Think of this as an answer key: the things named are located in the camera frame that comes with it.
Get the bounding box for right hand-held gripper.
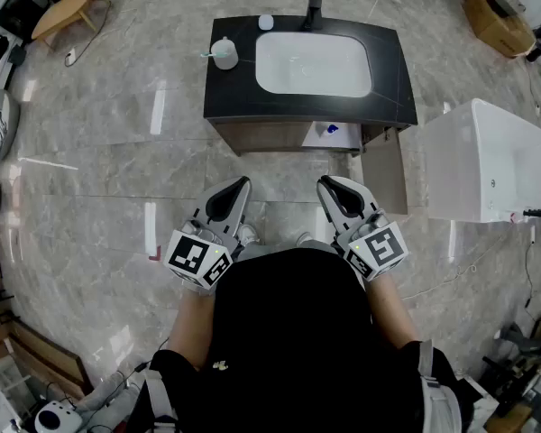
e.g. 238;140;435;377
316;174;409;282

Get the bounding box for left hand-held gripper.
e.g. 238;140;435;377
163;176;252;295

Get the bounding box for white cup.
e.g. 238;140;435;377
210;36;240;70

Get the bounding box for person's left forearm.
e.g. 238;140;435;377
166;286;218;370

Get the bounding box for person's right forearm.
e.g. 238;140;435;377
364;271;423;352

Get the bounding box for white sink basin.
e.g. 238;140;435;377
254;31;373;99

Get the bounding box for beige cabinet door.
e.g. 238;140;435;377
360;126;409;216

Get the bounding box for person's grey jeans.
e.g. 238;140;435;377
236;239;344;262

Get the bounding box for black vanity top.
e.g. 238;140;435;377
202;14;419;128

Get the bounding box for white bathtub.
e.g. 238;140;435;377
421;97;541;224

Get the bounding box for person's black shirt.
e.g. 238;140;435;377
125;246;483;433

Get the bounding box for black bathtub tap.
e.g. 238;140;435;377
522;182;541;218

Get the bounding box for black faucet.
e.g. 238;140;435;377
301;0;325;32

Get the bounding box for wooden board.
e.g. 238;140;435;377
8;318;94;396

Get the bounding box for large cardboard box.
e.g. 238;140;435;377
462;0;536;59

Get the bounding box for round wooden table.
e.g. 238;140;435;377
30;0;112;47

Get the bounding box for white round-lens device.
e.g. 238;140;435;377
33;400;83;433

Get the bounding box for white floor cable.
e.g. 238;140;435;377
400;232;510;301

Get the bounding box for grey shoulder strap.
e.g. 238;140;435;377
417;338;463;433
143;367;178;433

